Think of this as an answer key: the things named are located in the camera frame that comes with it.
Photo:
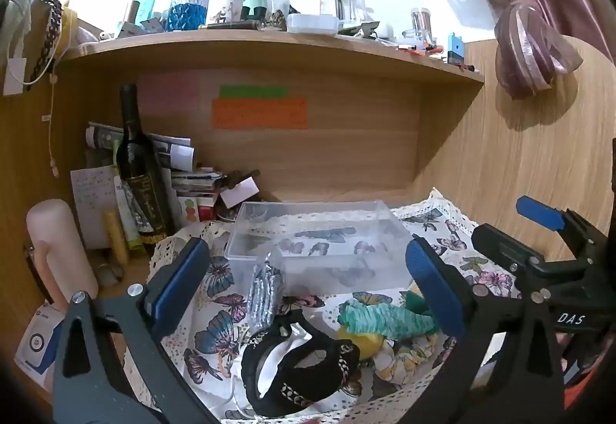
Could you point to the floral scrunchie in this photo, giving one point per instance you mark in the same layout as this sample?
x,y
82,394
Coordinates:
x,y
404,361

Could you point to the yellow hanging item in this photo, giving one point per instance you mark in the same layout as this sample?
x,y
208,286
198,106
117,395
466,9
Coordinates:
x,y
70,25

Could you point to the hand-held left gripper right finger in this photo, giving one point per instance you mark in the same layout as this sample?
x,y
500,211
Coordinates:
x,y
433,289

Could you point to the teal liquid bottle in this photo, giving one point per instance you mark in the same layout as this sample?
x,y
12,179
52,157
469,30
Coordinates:
x,y
147,3

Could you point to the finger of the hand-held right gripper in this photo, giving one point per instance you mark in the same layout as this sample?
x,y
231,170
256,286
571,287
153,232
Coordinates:
x,y
505,251
539,212

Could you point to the flat white container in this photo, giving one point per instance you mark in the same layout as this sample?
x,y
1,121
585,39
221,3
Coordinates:
x,y
313,23

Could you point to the orange cloth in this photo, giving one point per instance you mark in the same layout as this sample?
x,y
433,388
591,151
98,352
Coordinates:
x,y
584,385

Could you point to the teal scrunchie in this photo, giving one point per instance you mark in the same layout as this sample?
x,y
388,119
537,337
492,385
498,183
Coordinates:
x,y
385,320

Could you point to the dark green scrunchie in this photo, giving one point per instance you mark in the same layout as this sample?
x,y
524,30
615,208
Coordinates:
x,y
416,301

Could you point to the mauve curtain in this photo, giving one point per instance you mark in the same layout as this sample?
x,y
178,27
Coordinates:
x,y
524,44

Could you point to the white hanging tag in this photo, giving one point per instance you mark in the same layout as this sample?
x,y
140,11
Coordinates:
x,y
13,76

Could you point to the stack of books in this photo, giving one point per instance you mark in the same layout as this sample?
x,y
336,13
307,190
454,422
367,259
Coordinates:
x,y
192,183

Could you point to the white note paper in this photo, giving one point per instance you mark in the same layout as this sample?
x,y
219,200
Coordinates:
x,y
91,198

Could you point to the orange sticky note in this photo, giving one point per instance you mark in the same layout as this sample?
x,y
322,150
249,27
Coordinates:
x,y
260,114

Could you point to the white box with blue print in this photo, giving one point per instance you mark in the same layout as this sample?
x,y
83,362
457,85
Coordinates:
x,y
41,347

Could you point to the small white cardboard box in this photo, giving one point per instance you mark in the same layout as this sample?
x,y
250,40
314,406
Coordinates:
x,y
238,192

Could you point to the butterfly print tablecloth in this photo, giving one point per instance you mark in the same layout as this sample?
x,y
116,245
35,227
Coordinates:
x,y
216,299

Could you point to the black lace headband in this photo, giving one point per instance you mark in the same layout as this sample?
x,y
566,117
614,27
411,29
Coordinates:
x,y
48,34

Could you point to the black tube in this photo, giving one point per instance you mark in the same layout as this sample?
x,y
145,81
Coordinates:
x,y
231,25

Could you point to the yellow tube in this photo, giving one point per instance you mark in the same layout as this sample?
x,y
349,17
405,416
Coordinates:
x,y
117,239

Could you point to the glass jar with copper sticks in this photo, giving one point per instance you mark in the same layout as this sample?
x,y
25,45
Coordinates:
x,y
422,22

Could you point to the wooden shelf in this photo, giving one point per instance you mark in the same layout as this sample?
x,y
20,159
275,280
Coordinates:
x,y
288,49

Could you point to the clear plastic box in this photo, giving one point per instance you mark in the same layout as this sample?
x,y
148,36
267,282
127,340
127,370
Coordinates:
x,y
313,231

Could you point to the green sticky note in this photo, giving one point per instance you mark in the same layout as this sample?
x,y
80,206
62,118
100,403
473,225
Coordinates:
x,y
252,92

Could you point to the dark wine bottle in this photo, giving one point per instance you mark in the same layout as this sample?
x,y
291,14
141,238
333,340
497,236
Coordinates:
x,y
139,174

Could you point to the blue filled glass bottle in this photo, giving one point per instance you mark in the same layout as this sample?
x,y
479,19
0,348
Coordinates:
x,y
185,13

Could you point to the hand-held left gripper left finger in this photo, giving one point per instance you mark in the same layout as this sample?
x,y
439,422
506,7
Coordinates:
x,y
180,275

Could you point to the pink sticky note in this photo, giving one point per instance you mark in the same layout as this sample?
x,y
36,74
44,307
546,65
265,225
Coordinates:
x,y
168,92

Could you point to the rolled newspaper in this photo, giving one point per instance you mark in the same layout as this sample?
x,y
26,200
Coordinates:
x,y
173,154

